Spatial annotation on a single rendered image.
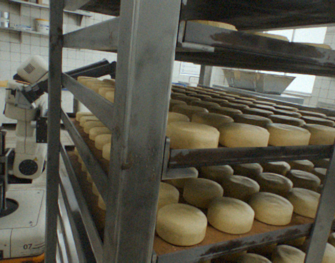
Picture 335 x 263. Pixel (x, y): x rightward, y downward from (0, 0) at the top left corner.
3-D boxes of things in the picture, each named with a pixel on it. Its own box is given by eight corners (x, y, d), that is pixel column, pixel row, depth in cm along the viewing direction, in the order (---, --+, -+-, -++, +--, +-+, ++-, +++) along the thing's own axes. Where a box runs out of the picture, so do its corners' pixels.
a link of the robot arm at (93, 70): (119, 59, 167) (120, 57, 158) (127, 81, 170) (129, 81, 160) (42, 82, 159) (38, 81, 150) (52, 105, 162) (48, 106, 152)
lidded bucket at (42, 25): (50, 34, 497) (50, 21, 492) (52, 34, 477) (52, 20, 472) (34, 32, 485) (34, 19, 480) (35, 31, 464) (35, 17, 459)
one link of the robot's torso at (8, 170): (-4, 192, 174) (-5, 153, 169) (6, 174, 200) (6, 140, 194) (44, 190, 183) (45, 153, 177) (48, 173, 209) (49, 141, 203)
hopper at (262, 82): (247, 87, 253) (250, 71, 249) (293, 96, 202) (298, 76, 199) (218, 85, 243) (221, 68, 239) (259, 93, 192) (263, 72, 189)
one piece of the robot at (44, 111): (27, 143, 167) (28, 106, 162) (34, 131, 193) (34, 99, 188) (57, 144, 172) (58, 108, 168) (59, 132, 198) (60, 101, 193)
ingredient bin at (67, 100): (38, 131, 467) (39, 84, 450) (35, 122, 521) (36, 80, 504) (73, 131, 493) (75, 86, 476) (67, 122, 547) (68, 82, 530)
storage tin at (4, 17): (9, 28, 464) (9, 13, 459) (10, 27, 449) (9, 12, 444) (-4, 26, 455) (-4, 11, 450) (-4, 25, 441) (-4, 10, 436)
